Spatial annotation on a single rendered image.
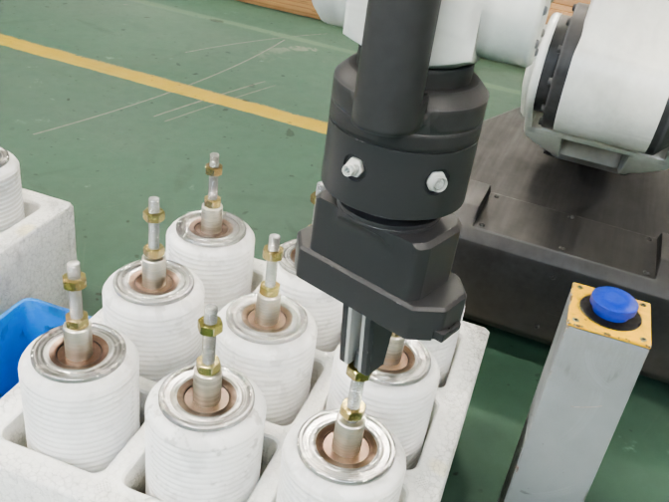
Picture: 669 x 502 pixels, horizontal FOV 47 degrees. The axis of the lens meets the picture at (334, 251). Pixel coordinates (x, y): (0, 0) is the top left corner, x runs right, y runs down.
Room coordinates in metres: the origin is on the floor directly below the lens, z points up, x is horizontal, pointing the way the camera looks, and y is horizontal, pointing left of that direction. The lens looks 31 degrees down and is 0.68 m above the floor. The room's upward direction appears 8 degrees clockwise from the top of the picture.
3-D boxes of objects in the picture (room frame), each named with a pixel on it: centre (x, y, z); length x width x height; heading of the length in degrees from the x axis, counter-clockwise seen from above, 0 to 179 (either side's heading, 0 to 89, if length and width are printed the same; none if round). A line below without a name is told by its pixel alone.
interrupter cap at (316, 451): (0.42, -0.03, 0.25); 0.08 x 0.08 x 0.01
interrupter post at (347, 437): (0.42, -0.03, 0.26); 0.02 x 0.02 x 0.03
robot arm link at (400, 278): (0.42, -0.03, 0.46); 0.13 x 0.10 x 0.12; 55
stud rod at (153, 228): (0.60, 0.17, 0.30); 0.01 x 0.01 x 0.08
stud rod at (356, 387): (0.42, -0.03, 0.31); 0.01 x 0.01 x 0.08
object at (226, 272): (0.71, 0.14, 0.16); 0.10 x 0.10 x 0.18
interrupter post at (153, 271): (0.60, 0.17, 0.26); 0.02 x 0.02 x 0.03
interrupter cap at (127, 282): (0.60, 0.17, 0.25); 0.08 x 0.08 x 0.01
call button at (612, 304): (0.56, -0.25, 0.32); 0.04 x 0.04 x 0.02
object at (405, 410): (0.53, -0.06, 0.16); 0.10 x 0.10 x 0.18
